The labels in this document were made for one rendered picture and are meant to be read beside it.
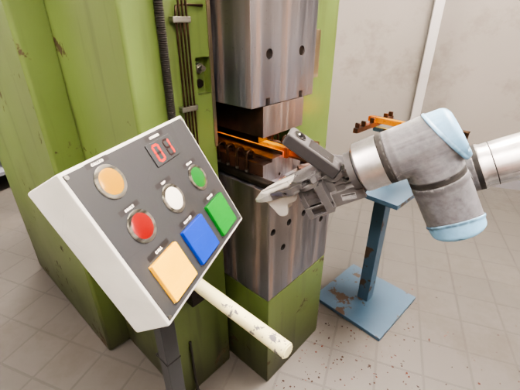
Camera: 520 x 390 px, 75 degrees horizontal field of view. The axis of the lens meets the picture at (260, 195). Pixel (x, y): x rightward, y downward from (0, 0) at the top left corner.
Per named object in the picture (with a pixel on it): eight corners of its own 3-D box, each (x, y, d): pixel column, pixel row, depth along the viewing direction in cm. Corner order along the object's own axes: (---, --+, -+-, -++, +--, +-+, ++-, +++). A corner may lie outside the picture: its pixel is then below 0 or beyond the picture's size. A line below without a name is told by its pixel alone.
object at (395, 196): (436, 180, 158) (438, 176, 157) (397, 210, 133) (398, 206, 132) (378, 163, 177) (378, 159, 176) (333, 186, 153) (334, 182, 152)
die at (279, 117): (302, 124, 115) (303, 96, 110) (263, 138, 101) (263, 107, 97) (220, 106, 140) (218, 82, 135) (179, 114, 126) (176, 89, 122)
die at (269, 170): (299, 166, 122) (301, 144, 118) (262, 184, 109) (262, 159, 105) (221, 141, 147) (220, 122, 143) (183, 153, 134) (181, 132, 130)
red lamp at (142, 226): (162, 234, 56) (158, 212, 54) (136, 247, 53) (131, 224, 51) (152, 227, 58) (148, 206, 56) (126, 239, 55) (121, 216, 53)
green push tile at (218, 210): (237, 218, 78) (221, 191, 76) (225, 235, 72) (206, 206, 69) (231, 220, 79) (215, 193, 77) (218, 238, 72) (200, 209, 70)
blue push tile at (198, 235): (220, 242, 70) (201, 212, 68) (204, 264, 63) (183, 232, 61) (213, 244, 70) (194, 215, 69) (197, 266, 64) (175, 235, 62)
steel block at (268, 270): (324, 254, 148) (335, 159, 128) (268, 302, 123) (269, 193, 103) (236, 211, 182) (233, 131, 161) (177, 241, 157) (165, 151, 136)
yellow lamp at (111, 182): (132, 192, 54) (127, 166, 52) (104, 202, 51) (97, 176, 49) (122, 186, 56) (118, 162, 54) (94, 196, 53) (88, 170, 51)
